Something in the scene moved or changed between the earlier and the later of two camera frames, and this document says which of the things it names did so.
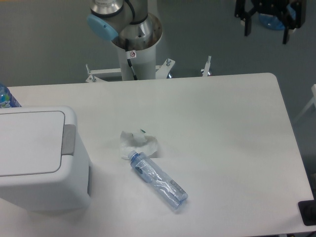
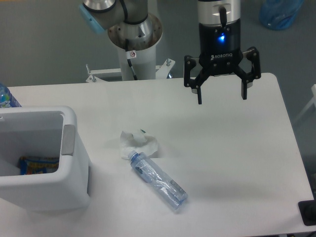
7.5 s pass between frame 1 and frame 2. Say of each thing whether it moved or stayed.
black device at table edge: stayed
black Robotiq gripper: moved
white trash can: moved
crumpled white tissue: stayed
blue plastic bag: stayed
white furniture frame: stayed
